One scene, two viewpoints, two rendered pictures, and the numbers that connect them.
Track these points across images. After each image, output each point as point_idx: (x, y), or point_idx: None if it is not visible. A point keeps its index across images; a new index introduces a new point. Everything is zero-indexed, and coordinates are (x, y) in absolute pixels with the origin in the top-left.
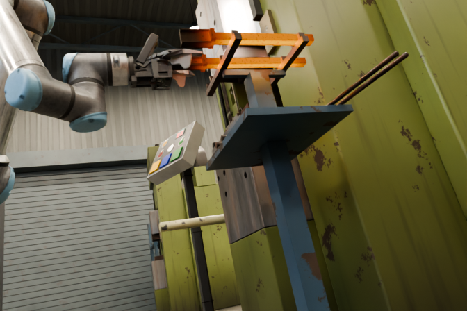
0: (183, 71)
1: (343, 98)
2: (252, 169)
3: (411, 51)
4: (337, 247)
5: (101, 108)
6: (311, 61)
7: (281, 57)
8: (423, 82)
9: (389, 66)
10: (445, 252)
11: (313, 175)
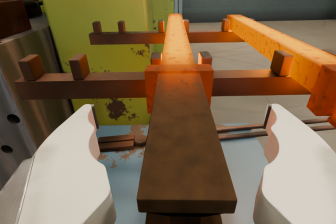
0: (97, 142)
1: (256, 126)
2: (36, 146)
3: None
4: None
5: None
6: None
7: (188, 23)
8: (164, 17)
9: (314, 122)
10: None
11: (98, 119)
